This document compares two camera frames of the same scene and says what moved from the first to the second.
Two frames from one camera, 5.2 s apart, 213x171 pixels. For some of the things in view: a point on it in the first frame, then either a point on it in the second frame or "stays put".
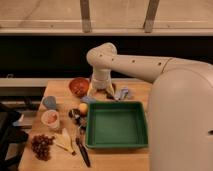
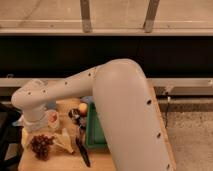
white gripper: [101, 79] to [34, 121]
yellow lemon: [83, 107] stays put
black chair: [12, 138] stays put
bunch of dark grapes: [40, 144] stays put
